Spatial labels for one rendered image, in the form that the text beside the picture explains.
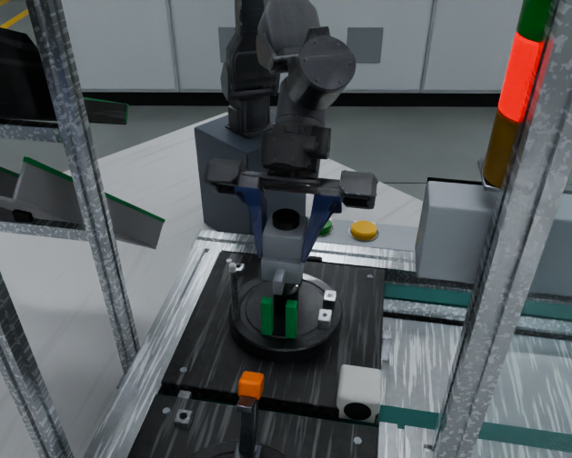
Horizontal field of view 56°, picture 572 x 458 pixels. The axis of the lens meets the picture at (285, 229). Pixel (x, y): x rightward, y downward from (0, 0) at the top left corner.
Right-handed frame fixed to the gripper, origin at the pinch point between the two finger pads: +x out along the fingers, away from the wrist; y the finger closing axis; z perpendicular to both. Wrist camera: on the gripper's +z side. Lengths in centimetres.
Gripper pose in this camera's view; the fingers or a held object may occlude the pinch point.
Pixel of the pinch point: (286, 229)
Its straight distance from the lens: 59.5
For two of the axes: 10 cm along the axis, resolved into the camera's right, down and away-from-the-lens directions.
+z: -1.1, -2.0, -9.7
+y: 9.8, 1.1, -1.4
